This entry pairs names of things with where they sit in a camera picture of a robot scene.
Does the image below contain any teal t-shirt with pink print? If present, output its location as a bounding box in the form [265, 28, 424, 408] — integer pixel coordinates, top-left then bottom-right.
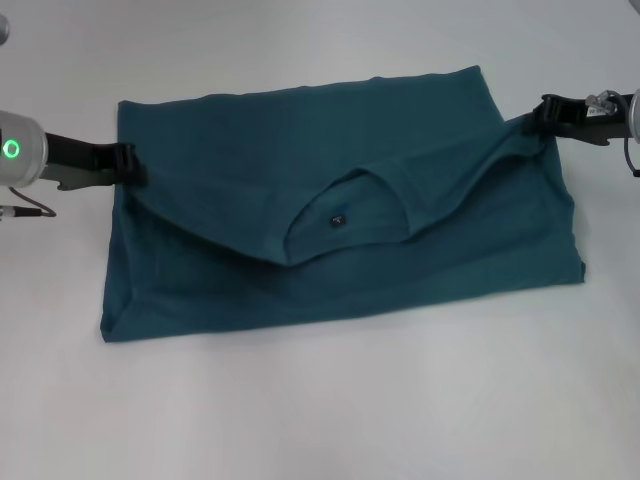
[98, 63, 587, 346]

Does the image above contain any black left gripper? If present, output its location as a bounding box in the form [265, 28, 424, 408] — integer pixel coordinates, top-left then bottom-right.
[42, 132, 149, 192]

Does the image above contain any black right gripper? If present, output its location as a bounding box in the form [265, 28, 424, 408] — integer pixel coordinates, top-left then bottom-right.
[522, 94, 632, 149]

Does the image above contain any left gripper cable with connector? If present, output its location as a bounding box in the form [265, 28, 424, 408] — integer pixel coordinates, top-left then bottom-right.
[0, 187, 57, 221]

